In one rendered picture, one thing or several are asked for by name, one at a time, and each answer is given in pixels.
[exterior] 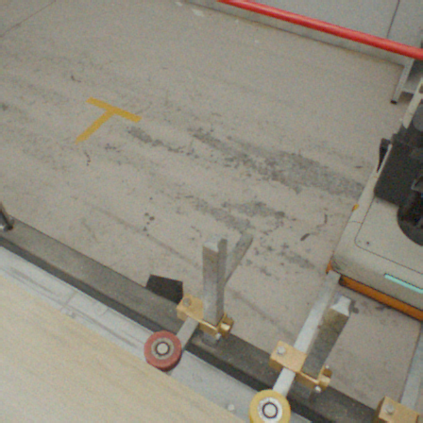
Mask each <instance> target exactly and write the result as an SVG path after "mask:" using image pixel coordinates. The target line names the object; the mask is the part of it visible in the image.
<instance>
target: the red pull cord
mask: <svg viewBox="0 0 423 423"><path fill-rule="evenodd" d="M212 1H214V2H218V3H225V4H228V5H232V6H234V7H237V8H243V9H247V10H250V11H254V12H256V13H260V14H262V15H265V16H269V17H272V18H276V19H279V20H282V21H285V22H289V23H292V24H295V25H301V26H305V27H307V28H310V29H313V30H317V31H320V32H323V33H327V34H330V35H333V36H336V37H340V38H343V39H347V40H350V41H353V42H358V43H361V44H364V45H368V46H371V47H375V48H378V49H380V50H384V51H387V52H391V53H398V54H400V55H404V56H407V57H410V58H413V59H419V60H422V61H423V50H421V49H418V48H414V47H412V46H409V45H406V44H402V43H398V42H392V41H389V40H385V39H383V38H379V37H376V36H372V35H369V34H365V33H363V32H360V31H356V30H353V29H349V28H346V27H342V26H339V25H334V24H330V23H327V22H323V21H320V20H316V19H313V18H310V17H307V16H304V15H300V14H297V13H293V12H291V11H287V10H284V9H280V8H274V7H271V6H267V5H264V4H261V3H257V2H256V3H255V2H251V1H248V0H212Z"/></svg>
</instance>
